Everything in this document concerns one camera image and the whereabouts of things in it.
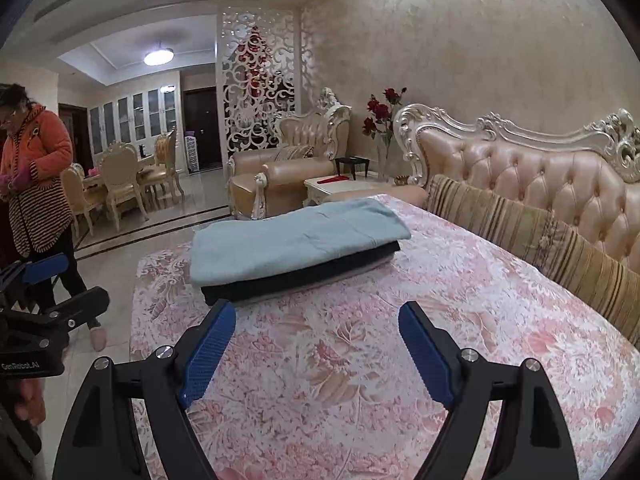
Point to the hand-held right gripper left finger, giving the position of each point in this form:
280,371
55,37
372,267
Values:
212,347

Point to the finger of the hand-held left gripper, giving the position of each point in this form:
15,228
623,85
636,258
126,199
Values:
85,305
45,269

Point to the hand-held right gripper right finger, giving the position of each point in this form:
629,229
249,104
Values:
422,350

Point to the light blue long-sleeve shirt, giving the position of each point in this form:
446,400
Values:
300,235

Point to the person's left hand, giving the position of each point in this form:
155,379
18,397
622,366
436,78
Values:
31,402

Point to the pink floral blanket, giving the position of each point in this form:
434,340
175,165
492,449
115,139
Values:
350,350

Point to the ornate dining chair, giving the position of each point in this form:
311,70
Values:
122,175
80,195
167,160

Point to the dark folded garment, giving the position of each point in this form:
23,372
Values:
300,277

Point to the dining table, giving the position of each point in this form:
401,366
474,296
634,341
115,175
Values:
147,174

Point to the striped gold cushion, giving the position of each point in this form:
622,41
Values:
490,215
595,270

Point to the white glass-door cabinet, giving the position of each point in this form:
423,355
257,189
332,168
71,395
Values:
135,115

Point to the white side table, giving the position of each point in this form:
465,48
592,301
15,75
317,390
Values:
340,190

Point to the red cloth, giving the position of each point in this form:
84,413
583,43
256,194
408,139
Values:
334,179

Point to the ornate pink leather armchair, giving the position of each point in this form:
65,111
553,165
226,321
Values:
300,175

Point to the tufted pink leather sofa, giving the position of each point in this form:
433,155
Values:
525,175

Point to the dark wooden door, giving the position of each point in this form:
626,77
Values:
202,130

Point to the small striped armchair cushion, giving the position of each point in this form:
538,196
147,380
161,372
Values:
295,152

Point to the red roses in vase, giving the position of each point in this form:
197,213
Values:
377,115

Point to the round ceiling lamp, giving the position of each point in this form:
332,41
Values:
159,56

